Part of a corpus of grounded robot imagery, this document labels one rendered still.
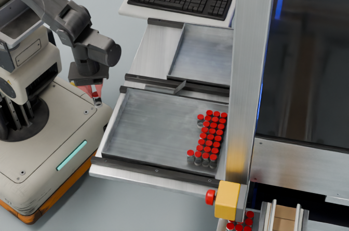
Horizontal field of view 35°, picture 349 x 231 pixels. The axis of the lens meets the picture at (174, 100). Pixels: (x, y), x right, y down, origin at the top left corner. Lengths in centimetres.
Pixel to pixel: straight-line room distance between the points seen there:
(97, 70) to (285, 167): 52
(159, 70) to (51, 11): 67
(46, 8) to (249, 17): 49
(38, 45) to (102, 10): 144
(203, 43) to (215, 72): 15
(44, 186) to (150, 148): 87
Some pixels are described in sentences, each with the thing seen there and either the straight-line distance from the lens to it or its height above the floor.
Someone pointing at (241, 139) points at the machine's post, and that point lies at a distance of 130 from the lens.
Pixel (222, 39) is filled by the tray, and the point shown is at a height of 88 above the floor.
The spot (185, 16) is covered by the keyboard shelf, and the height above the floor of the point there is 80.
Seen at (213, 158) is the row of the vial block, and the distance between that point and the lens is 158.
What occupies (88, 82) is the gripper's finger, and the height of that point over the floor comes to 122.
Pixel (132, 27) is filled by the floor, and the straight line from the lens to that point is 335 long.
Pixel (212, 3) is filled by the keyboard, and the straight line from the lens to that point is 220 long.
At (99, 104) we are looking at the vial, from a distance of 149.
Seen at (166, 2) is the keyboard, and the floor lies 83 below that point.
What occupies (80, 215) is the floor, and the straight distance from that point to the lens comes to 260.
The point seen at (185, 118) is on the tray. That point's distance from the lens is 173.
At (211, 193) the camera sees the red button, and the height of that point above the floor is 101.
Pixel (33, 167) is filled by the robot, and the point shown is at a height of 28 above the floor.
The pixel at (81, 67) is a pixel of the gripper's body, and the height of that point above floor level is 126.
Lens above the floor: 224
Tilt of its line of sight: 50 degrees down
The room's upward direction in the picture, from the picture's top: 3 degrees counter-clockwise
